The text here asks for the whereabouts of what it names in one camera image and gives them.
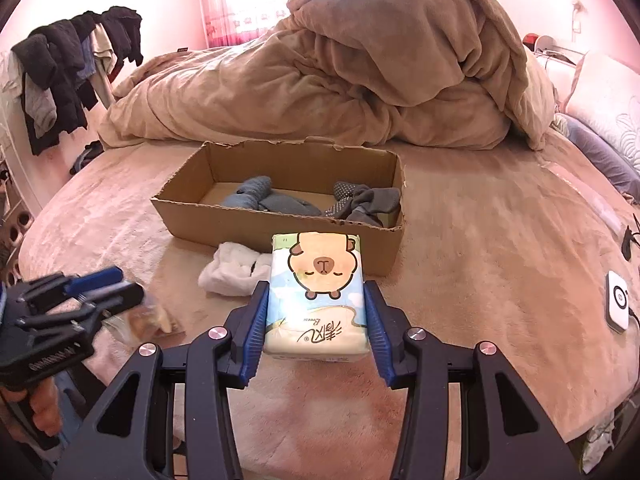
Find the purple grey pillow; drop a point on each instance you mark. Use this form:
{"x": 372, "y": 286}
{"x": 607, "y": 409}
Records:
{"x": 600, "y": 154}

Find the tan fleece duvet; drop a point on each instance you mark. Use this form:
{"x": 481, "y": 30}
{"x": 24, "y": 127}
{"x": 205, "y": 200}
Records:
{"x": 436, "y": 73}

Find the white sock bundle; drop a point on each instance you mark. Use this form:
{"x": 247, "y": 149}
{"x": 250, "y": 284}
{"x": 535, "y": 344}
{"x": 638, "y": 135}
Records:
{"x": 235, "y": 270}

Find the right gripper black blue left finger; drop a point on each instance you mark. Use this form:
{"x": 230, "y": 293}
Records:
{"x": 128, "y": 432}

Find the brown cardboard box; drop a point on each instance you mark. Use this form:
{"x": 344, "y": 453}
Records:
{"x": 190, "y": 201}

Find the capybara tissue pack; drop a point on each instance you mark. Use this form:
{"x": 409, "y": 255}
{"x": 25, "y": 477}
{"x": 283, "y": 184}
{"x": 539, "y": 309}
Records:
{"x": 316, "y": 302}

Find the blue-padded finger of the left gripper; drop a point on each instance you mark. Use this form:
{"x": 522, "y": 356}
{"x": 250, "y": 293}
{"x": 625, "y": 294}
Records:
{"x": 57, "y": 288}

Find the person's left hand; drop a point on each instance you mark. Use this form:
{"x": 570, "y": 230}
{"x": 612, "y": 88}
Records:
{"x": 43, "y": 400}

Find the white square charger device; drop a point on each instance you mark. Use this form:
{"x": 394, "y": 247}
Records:
{"x": 616, "y": 302}

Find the clear plastic snack bag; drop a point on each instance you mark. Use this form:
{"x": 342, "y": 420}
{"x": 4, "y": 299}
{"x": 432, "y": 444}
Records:
{"x": 149, "y": 321}

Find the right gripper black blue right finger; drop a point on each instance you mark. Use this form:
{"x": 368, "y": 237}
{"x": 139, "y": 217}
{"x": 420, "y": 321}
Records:
{"x": 505, "y": 432}

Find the dark clothes on rack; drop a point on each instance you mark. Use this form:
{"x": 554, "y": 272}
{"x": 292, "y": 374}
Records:
{"x": 67, "y": 67}

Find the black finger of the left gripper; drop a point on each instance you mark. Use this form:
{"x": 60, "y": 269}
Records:
{"x": 95, "y": 306}

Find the grey blue sock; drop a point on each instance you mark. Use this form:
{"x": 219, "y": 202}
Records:
{"x": 257, "y": 194}

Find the dark grey dotted sock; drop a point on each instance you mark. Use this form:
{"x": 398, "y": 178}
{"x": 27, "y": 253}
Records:
{"x": 362, "y": 204}

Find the white floral pillow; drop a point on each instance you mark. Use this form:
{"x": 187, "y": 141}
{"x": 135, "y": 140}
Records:
{"x": 605, "y": 97}

